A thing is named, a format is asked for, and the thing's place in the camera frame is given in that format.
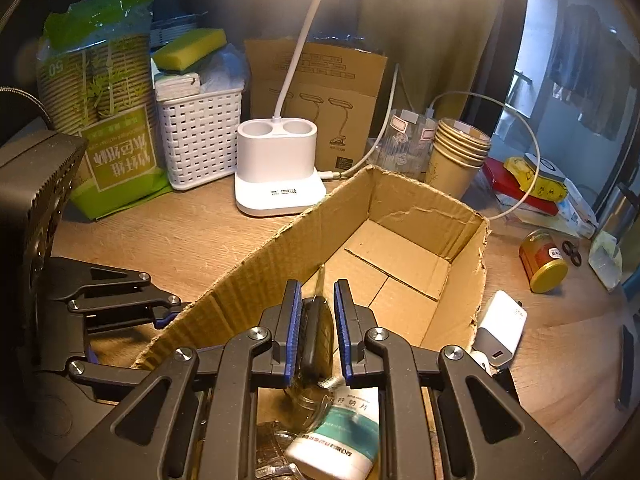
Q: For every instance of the black sliding glass door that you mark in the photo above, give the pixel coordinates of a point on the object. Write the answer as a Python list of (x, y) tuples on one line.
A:
[(500, 60)]

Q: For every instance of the clear plastic bag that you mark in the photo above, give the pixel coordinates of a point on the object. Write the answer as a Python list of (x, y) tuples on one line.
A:
[(225, 70)]

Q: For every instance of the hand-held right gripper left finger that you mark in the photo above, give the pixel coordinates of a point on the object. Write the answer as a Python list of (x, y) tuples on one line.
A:
[(291, 335)]

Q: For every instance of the black car key bunch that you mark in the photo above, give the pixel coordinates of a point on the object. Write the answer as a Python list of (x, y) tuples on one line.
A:
[(317, 340)]

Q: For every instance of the blue white packet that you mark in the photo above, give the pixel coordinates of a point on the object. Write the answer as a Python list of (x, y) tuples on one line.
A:
[(575, 215)]

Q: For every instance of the stack of paper cups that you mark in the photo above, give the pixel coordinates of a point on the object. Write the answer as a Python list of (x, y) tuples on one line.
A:
[(450, 170)]

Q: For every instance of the red book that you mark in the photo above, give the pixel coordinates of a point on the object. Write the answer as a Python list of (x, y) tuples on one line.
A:
[(500, 180)]

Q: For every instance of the white desk lamp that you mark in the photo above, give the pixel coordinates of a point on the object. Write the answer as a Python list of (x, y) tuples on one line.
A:
[(280, 185)]

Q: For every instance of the white pill bottle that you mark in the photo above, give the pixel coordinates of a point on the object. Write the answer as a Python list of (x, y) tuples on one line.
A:
[(340, 440)]

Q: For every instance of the green paper cup packet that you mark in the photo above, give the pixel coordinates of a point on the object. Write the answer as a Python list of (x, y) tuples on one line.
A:
[(115, 170)]

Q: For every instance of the clear document folder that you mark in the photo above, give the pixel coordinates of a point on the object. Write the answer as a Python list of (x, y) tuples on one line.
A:
[(520, 215)]

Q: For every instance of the hanging blue shirt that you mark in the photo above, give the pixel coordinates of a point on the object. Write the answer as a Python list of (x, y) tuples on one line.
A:
[(575, 50)]

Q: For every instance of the brown lamp packaging box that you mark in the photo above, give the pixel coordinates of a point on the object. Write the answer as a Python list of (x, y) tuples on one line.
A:
[(350, 110)]

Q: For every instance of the glass jar yellow lid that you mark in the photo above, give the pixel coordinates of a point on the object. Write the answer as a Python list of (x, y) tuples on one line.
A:
[(540, 260)]

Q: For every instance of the yellow green sponge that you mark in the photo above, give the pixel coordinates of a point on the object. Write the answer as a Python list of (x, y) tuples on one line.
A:
[(190, 50)]

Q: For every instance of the white round-button device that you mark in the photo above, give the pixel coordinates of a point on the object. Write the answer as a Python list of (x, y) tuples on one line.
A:
[(547, 167)]

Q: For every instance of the clear tissue pack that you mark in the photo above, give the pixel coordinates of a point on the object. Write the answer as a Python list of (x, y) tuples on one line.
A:
[(605, 260)]

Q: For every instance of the black scissors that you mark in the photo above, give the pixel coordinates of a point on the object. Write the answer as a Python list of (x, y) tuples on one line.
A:
[(575, 259)]

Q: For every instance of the white plastic basket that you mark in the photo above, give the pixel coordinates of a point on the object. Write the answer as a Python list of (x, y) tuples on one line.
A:
[(200, 140)]

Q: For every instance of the white napkin pack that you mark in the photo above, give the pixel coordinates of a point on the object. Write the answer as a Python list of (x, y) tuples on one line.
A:
[(175, 87)]

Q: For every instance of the cardboard box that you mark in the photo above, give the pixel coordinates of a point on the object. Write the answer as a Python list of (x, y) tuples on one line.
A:
[(400, 200)]

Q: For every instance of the olive yellow curtain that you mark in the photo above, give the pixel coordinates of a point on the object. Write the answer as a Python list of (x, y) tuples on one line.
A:
[(425, 35)]

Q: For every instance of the yellow printed pack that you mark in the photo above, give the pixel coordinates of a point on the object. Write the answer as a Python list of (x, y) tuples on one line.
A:
[(545, 190)]

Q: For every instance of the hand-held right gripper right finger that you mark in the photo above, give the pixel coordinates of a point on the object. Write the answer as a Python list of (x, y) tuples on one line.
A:
[(344, 330)]

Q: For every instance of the white earbuds case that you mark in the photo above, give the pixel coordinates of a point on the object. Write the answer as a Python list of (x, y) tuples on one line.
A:
[(480, 360)]

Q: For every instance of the white wall charger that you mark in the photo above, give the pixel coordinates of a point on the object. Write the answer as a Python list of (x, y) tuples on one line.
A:
[(500, 325)]

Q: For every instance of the hanging beige garment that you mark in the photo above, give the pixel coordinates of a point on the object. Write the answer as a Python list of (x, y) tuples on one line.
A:
[(612, 95)]

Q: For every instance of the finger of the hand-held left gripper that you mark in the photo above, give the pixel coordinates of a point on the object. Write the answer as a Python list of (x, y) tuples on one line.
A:
[(115, 290), (100, 372)]

